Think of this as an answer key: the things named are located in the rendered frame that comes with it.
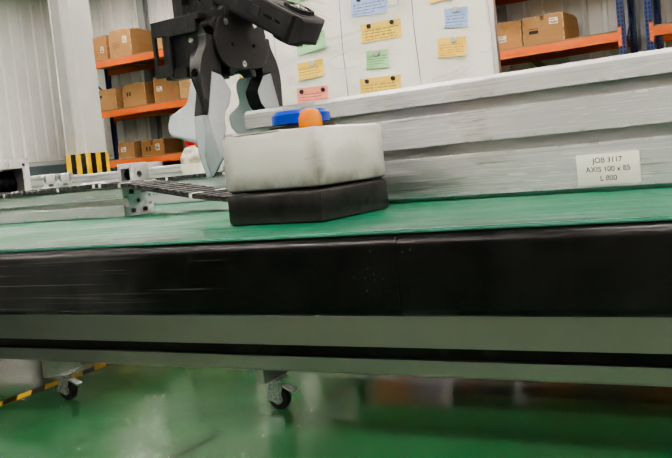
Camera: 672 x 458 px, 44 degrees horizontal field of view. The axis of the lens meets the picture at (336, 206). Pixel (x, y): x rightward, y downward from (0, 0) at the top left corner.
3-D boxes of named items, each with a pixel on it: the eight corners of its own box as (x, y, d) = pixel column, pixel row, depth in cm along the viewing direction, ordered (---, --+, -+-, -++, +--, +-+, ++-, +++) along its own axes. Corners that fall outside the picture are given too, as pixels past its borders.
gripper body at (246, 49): (211, 87, 83) (198, -34, 82) (277, 75, 78) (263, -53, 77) (154, 86, 77) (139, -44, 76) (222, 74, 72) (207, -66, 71)
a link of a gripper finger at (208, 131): (175, 181, 76) (189, 87, 78) (222, 177, 73) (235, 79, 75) (150, 172, 74) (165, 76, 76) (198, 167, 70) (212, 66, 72)
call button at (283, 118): (261, 142, 56) (258, 113, 56) (297, 140, 59) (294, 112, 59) (308, 137, 53) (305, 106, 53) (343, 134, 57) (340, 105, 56)
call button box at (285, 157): (228, 226, 55) (218, 133, 55) (313, 210, 63) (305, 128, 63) (324, 222, 51) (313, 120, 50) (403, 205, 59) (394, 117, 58)
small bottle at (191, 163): (208, 193, 133) (200, 120, 132) (184, 196, 132) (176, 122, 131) (207, 192, 136) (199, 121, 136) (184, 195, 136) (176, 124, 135)
